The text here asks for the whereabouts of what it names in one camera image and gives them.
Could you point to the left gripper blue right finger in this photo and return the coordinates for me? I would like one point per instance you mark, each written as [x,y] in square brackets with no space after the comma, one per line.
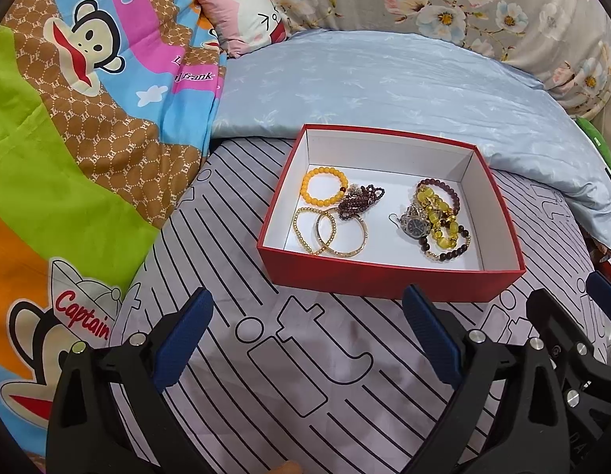
[438,332]

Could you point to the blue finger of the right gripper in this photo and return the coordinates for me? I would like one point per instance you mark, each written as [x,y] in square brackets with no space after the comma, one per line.
[552,320]
[599,289]

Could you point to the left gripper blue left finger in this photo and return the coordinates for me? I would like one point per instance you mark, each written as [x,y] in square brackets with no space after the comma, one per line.
[176,336]

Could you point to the silver wrist watch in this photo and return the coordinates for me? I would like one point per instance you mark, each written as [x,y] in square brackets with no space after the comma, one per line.
[412,222]

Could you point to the person's left hand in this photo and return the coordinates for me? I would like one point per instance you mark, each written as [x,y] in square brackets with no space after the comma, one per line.
[288,467]

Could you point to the grey striped bed sheet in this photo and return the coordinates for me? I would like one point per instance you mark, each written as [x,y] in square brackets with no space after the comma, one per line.
[334,382]

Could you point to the red cardboard box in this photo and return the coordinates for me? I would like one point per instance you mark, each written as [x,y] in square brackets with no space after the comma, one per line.
[371,255]

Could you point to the green plastic object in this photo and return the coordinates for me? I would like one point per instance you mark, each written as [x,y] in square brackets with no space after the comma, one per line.
[596,138]

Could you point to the colourful monkey cartoon blanket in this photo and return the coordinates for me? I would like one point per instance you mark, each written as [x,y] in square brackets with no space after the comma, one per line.
[106,109]

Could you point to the light blue quilt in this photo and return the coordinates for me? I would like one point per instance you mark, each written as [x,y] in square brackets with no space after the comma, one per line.
[410,83]

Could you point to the grey floral bedding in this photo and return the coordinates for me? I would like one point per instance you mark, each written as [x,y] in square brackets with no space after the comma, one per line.
[566,44]

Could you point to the pink rabbit pillow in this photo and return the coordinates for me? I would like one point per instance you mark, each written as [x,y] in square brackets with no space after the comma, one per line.
[244,26]

